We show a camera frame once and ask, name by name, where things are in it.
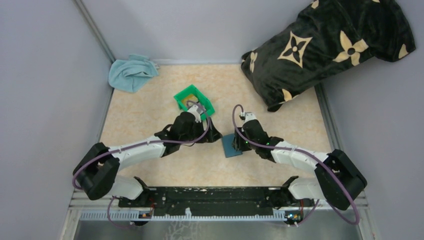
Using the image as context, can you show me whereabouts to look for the blue leather card holder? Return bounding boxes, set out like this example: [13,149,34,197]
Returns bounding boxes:
[221,133,243,158]

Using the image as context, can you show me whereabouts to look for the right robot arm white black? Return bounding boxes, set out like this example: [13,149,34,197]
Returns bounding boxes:
[234,119,368,211]

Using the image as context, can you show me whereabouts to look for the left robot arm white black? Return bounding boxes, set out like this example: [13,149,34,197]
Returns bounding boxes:
[72,111,223,201]

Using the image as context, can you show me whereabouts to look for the cards in green bin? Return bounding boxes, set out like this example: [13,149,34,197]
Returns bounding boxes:
[181,94,199,107]

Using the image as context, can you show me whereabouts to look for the green plastic bin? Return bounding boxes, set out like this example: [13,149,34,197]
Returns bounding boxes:
[174,84,216,116]

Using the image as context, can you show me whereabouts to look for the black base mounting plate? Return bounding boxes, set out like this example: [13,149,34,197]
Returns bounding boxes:
[118,186,315,217]

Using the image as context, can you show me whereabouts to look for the light blue cloth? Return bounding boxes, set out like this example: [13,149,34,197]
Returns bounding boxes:
[108,54,160,93]

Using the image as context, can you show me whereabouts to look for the black floral blanket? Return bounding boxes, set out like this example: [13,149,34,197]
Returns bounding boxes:
[240,0,416,112]

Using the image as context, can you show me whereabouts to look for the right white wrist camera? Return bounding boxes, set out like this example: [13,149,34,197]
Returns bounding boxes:
[239,112,257,123]

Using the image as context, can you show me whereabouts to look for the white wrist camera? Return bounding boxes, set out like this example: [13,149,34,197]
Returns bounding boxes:
[187,105,204,123]
[239,112,257,123]

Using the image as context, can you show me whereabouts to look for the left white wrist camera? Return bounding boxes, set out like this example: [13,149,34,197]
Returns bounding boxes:
[187,105,204,123]

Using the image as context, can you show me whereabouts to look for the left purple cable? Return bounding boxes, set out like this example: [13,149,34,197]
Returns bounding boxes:
[71,100,212,230]

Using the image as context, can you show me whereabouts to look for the aluminium frame rail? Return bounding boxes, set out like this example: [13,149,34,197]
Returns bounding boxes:
[68,187,369,222]

